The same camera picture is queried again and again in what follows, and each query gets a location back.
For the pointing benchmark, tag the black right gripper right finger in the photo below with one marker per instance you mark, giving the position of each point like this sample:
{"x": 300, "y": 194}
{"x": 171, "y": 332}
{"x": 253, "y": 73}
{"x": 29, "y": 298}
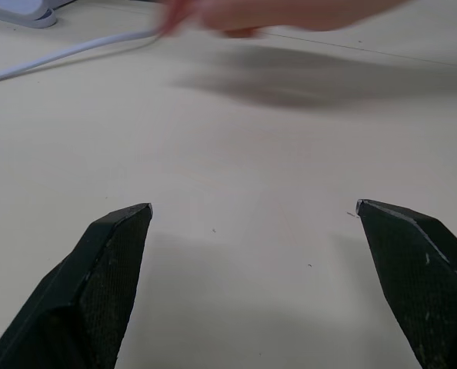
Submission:
{"x": 424, "y": 284}

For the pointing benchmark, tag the white device base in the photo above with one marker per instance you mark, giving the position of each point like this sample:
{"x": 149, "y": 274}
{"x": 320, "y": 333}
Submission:
{"x": 19, "y": 11}

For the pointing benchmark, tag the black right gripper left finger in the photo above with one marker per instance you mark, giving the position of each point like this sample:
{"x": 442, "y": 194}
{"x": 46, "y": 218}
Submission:
{"x": 86, "y": 292}

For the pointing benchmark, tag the person's bare hand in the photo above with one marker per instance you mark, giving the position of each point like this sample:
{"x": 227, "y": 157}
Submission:
{"x": 274, "y": 15}

